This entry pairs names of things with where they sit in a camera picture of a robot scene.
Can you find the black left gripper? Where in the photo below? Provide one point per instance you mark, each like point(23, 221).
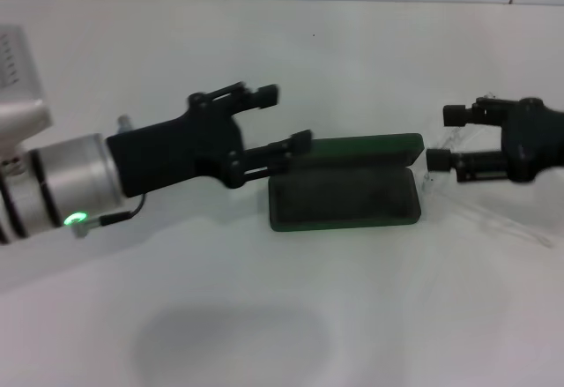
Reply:
point(167, 153)

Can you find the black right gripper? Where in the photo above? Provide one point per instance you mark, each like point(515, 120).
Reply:
point(533, 140)

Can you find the green glasses case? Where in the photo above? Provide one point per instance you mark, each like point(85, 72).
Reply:
point(343, 202)

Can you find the clear frame glasses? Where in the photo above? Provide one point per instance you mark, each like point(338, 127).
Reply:
point(539, 238)

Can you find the silver cylindrical connector plug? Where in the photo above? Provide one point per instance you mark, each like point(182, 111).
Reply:
point(124, 124)

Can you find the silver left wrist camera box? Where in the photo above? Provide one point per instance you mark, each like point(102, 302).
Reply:
point(17, 96)

